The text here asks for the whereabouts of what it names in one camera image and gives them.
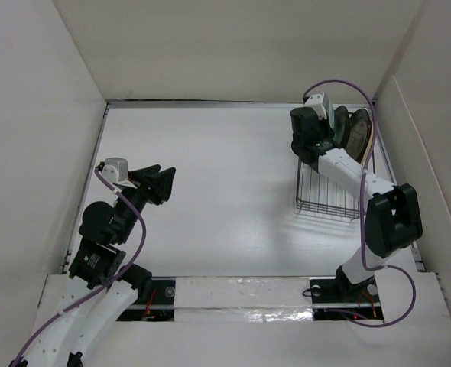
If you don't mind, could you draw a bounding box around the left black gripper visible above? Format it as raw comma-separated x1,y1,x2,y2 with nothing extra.
116,163,175,242

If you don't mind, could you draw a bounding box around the teal flower plate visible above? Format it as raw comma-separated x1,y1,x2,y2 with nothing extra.
332,106,351,148

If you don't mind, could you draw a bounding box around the striped rim cream plate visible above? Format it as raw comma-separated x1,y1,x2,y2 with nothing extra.
345,109,369,163

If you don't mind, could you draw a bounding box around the cream bird branch plate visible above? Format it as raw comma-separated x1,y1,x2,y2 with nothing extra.
360,115,375,164

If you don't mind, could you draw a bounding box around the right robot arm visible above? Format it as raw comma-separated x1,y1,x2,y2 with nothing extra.
290,106,423,300

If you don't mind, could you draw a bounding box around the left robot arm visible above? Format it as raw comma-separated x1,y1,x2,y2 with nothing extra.
11,158,176,366

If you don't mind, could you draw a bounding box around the white foil tape strip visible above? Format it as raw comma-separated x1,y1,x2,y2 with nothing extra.
174,277,313,323

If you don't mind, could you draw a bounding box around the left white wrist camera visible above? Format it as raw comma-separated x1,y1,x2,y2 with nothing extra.
99,158,128,184

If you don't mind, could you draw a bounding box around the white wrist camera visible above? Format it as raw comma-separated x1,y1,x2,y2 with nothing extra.
303,93,333,120
99,158,128,184

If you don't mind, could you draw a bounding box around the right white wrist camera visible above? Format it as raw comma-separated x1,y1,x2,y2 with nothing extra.
303,93,333,120

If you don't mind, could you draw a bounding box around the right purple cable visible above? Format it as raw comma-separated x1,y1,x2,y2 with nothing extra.
302,79,417,329

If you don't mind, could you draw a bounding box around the dark wire dish rack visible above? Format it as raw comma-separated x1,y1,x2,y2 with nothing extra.
294,106,376,222

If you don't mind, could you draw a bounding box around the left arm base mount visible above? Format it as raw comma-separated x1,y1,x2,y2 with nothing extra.
117,278,176,322

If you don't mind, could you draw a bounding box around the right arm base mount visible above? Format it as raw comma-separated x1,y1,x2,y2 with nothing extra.
302,266,384,321

